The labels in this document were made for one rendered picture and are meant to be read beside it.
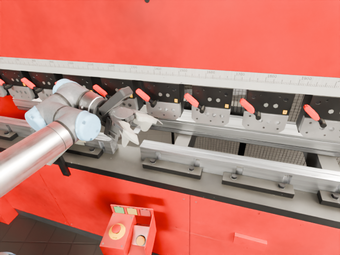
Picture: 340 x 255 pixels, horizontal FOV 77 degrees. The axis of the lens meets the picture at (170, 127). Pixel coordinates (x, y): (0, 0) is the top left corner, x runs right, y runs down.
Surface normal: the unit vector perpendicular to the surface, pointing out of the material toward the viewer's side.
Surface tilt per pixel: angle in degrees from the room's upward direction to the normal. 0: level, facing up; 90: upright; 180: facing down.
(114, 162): 0
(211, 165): 90
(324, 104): 90
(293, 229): 90
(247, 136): 90
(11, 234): 0
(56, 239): 0
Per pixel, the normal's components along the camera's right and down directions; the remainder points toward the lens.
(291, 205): -0.05, -0.81
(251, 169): -0.30, 0.56
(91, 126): 0.87, 0.26
